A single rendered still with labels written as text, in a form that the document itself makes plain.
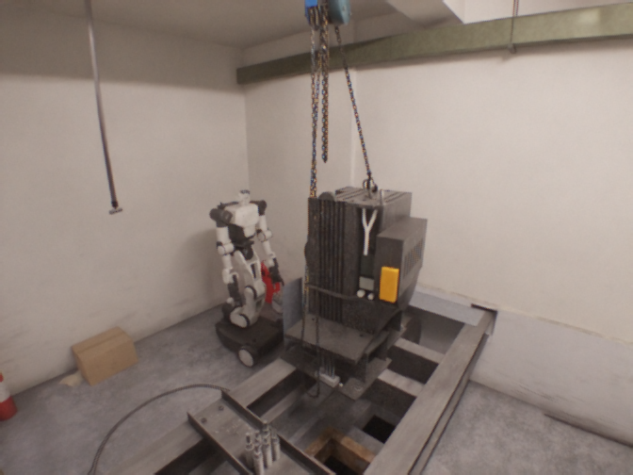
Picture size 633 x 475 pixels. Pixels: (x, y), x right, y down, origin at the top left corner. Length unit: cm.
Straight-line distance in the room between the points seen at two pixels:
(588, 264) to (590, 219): 30
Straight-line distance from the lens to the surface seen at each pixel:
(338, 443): 247
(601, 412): 306
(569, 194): 251
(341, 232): 166
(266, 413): 205
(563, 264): 261
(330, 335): 179
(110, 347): 323
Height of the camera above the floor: 193
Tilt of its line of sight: 18 degrees down
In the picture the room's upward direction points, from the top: straight up
